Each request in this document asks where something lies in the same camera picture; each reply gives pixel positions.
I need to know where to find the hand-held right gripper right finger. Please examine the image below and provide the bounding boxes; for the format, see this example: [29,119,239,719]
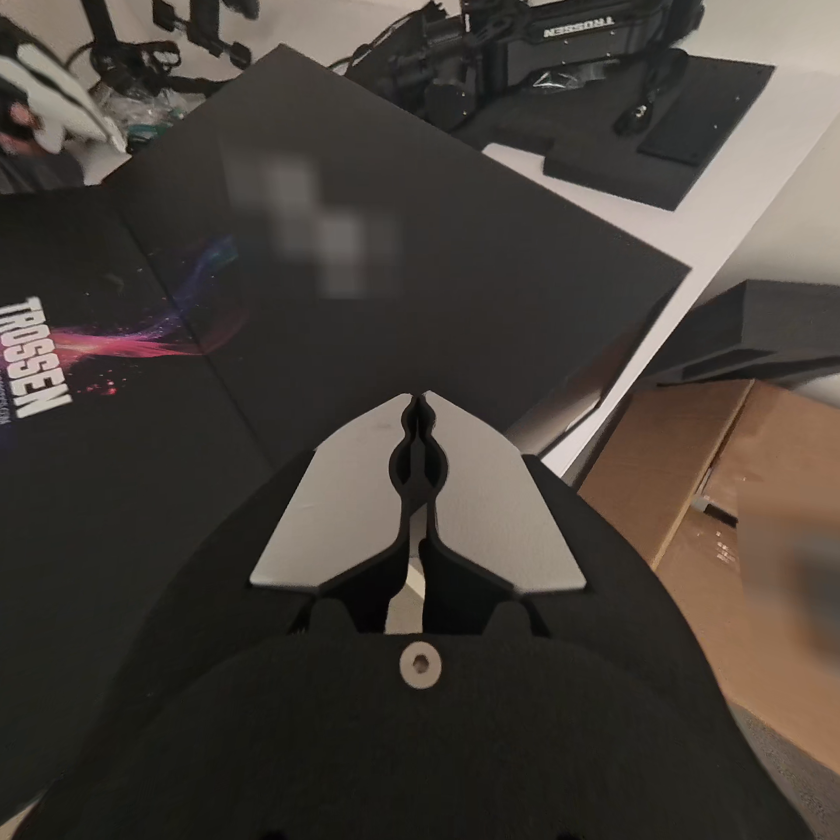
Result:
[420,390,588,599]

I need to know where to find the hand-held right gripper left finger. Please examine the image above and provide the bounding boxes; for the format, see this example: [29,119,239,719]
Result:
[248,391,424,599]

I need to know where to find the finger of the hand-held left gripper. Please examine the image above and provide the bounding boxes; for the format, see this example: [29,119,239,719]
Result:
[0,56,127,151]
[20,82,105,151]

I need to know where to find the clear plastic bag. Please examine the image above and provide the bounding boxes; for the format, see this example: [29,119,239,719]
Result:
[98,85,177,157]

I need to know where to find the black printed box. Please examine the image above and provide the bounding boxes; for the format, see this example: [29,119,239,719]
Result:
[0,42,693,808]

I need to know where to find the black foam insert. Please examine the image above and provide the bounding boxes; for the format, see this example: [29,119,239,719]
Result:
[653,279,840,389]

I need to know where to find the black robot cable with connector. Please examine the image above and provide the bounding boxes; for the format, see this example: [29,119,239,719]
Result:
[613,49,690,137]

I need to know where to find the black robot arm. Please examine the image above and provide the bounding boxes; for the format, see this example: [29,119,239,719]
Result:
[328,0,706,135]

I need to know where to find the person's left hand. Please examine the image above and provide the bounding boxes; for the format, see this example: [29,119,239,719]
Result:
[0,105,37,158]

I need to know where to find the brown cardboard box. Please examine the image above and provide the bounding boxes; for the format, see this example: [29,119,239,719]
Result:
[577,379,840,739]

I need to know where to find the black foam slab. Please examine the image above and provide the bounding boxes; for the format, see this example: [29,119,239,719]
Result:
[453,56,777,212]

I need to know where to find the black mounting plate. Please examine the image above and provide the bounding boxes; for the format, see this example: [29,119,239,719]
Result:
[638,97,731,166]

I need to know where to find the black cable loop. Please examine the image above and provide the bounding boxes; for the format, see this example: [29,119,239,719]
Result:
[87,36,221,94]

